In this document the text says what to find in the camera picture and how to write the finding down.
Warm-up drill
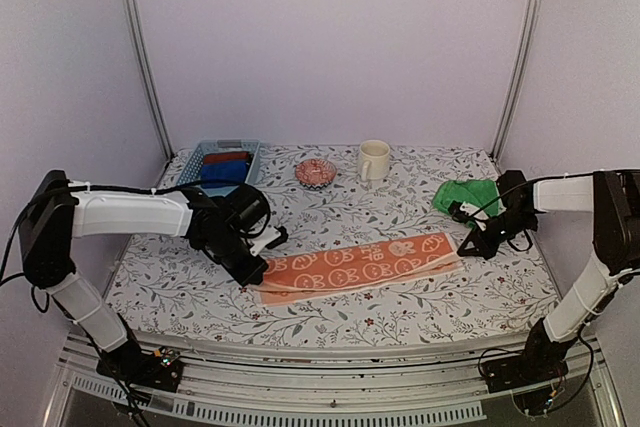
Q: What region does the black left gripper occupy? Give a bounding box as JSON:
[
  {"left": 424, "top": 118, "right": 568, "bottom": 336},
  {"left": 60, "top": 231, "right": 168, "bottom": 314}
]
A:
[{"left": 204, "top": 228, "right": 271, "bottom": 289}]

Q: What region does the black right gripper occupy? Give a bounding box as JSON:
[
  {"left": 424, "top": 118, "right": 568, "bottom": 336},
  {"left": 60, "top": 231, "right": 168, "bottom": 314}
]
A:
[{"left": 459, "top": 208, "right": 538, "bottom": 260}]

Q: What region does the green microfibre towel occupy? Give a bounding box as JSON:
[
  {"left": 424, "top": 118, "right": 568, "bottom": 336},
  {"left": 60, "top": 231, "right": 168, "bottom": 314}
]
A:
[{"left": 431, "top": 179, "right": 502, "bottom": 217}]

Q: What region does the orange rabbit print towel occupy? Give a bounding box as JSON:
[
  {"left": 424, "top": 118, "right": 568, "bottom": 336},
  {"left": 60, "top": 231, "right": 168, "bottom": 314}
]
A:
[{"left": 255, "top": 233, "right": 460, "bottom": 305}]

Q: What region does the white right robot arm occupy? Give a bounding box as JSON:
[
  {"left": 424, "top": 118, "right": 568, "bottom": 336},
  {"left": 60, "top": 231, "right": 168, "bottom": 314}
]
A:
[{"left": 448, "top": 169, "right": 639, "bottom": 343}]

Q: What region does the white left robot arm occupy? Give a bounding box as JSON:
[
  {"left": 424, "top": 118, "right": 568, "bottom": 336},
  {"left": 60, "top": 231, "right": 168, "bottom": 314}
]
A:
[{"left": 17, "top": 170, "right": 287, "bottom": 381}]

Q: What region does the blue rolled towel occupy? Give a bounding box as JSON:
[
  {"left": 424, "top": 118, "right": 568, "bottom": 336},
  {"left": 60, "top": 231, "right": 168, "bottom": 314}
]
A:
[{"left": 201, "top": 161, "right": 249, "bottom": 183}]

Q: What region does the red rolled towel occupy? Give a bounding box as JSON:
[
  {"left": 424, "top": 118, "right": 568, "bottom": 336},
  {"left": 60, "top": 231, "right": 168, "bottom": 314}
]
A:
[{"left": 202, "top": 151, "right": 252, "bottom": 165}]

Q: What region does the red patterned small bowl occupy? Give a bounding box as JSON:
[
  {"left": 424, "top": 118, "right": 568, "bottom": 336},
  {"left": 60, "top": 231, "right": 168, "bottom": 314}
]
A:
[{"left": 295, "top": 158, "right": 337, "bottom": 190}]

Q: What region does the cream ceramic mug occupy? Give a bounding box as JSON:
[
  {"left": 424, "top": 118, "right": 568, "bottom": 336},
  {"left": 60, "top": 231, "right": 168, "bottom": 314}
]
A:
[{"left": 357, "top": 140, "right": 391, "bottom": 182}]

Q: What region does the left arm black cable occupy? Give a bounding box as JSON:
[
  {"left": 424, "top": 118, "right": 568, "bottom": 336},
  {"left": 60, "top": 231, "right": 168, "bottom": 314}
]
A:
[{"left": 0, "top": 181, "right": 281, "bottom": 316}]

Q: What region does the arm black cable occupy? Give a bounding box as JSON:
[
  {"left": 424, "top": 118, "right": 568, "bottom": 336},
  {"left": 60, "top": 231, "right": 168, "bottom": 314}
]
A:
[
  {"left": 464, "top": 181, "right": 594, "bottom": 388},
  {"left": 0, "top": 181, "right": 281, "bottom": 316}
]

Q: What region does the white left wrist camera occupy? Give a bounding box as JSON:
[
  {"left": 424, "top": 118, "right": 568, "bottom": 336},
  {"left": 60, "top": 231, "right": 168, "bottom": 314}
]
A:
[{"left": 249, "top": 226, "right": 289, "bottom": 256}]

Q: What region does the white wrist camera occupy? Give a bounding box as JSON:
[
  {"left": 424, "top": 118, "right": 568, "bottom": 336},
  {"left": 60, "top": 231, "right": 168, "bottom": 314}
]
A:
[
  {"left": 249, "top": 226, "right": 289, "bottom": 256},
  {"left": 448, "top": 201, "right": 488, "bottom": 223}
]

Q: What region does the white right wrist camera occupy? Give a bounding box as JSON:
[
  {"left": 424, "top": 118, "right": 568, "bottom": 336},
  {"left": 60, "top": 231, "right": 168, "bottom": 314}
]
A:
[{"left": 448, "top": 201, "right": 488, "bottom": 223}]

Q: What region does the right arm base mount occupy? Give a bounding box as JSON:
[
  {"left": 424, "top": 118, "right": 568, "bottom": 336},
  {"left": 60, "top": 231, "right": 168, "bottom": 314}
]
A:
[{"left": 479, "top": 319, "right": 577, "bottom": 393}]

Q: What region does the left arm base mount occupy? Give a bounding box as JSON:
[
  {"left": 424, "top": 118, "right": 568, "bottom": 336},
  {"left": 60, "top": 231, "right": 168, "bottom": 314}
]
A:
[{"left": 96, "top": 329, "right": 185, "bottom": 393}]

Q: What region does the aluminium front rail frame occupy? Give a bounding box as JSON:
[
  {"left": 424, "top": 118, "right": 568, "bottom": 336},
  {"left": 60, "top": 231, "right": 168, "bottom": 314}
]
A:
[{"left": 44, "top": 331, "right": 626, "bottom": 427}]

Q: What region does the aluminium right corner post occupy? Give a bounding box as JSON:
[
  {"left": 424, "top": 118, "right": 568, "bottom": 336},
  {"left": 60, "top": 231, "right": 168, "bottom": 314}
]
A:
[{"left": 490, "top": 0, "right": 542, "bottom": 163}]

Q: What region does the aluminium corner post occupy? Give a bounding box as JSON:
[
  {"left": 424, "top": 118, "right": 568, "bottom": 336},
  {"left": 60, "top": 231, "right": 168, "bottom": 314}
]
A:
[
  {"left": 490, "top": 0, "right": 542, "bottom": 163},
  {"left": 122, "top": 0, "right": 175, "bottom": 161}
]

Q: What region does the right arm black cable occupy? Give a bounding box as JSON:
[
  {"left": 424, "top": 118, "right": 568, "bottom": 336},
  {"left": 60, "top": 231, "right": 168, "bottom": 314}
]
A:
[{"left": 464, "top": 181, "right": 594, "bottom": 388}]

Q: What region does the aluminium left corner post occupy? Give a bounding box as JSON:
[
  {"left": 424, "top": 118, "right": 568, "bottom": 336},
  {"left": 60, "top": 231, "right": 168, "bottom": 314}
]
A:
[{"left": 122, "top": 0, "right": 175, "bottom": 161}]

